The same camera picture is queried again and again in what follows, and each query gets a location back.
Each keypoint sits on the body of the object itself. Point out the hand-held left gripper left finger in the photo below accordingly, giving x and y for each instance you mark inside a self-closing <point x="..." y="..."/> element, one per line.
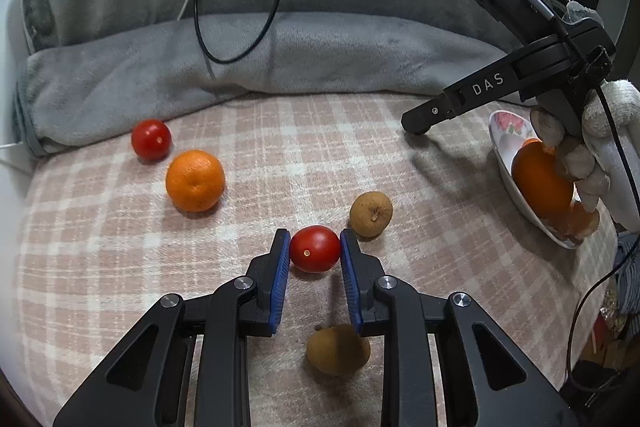
<point x="280" y="277"/>

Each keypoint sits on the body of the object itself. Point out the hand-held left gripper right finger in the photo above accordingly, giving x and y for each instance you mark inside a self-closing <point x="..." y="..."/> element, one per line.
<point x="350" y="277"/>

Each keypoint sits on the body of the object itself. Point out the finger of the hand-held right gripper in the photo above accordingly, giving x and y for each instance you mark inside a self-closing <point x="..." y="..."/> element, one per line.
<point x="425" y="117"/>

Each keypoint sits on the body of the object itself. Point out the red tomato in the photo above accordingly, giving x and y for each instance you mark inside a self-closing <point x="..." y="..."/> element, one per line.
<point x="314" y="249"/>
<point x="151" y="139"/>

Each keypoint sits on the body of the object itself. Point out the small brown round fruit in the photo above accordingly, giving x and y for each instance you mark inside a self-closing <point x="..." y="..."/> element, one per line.
<point x="337" y="352"/>
<point x="371" y="214"/>

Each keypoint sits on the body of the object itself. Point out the white floral plate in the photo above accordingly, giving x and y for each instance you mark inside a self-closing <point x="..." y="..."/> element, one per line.
<point x="500" y="127"/>

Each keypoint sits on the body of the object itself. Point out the large orange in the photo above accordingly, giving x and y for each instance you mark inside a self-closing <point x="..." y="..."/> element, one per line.
<point x="537" y="179"/>

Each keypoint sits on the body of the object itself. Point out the peeled citrus segment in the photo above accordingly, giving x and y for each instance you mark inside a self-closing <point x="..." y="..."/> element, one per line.
<point x="580" y="221"/>

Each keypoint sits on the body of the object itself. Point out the person's right hand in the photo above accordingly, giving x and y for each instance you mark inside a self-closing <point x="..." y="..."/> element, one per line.
<point x="617" y="147"/>

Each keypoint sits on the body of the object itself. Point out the pink plaid tablecloth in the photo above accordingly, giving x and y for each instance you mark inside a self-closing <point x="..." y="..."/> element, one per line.
<point x="150" y="282"/>

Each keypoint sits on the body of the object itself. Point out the grey fleece blanket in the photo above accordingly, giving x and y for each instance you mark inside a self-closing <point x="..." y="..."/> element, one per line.
<point x="300" y="47"/>

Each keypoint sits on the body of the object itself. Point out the blue striped cloth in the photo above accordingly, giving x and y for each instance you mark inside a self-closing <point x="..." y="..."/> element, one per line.
<point x="627" y="277"/>

